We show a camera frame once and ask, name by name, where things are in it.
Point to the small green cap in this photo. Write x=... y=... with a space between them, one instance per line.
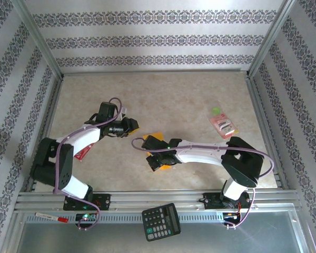
x=216 y=110

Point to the red packet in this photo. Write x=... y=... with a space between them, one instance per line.
x=81 y=155

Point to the grey metal tray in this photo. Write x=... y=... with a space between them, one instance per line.
x=94 y=239

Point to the aluminium side rail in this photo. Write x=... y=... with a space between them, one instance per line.
x=48 y=124
x=262 y=118

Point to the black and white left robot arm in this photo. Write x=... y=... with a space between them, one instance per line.
x=65 y=168

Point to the black calculator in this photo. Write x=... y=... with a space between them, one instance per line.
x=160 y=221

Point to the white marker with red cap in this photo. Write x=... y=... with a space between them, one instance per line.
x=50 y=216

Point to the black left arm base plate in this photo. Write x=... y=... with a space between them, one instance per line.
x=104 y=201

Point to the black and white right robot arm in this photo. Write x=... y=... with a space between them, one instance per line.
x=242 y=163

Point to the aluminium cross rail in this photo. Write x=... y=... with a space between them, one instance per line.
x=155 y=71

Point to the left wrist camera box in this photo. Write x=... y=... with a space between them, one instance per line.
x=123 y=112

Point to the small circuit board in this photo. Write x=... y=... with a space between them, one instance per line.
x=85 y=216
x=230 y=216

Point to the pink blister package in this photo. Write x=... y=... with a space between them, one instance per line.
x=223 y=125

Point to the aluminium corner post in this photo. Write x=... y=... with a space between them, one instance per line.
x=272 y=37
x=39 y=39

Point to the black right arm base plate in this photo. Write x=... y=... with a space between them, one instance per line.
x=210 y=201

